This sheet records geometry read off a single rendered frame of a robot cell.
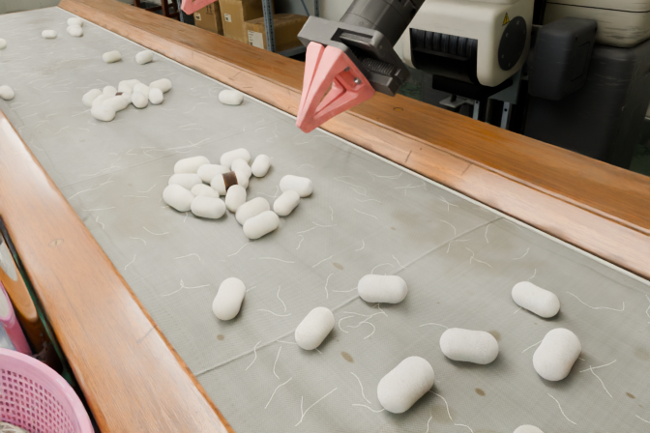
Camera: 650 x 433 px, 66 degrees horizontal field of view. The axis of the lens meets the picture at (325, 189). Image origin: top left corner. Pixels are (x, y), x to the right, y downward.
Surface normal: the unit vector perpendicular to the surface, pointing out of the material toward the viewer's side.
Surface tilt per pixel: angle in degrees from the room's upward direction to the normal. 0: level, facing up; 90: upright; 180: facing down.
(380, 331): 0
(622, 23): 90
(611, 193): 0
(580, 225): 45
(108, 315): 0
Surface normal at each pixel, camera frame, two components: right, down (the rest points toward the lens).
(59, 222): -0.04, -0.86
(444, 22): -0.72, 0.50
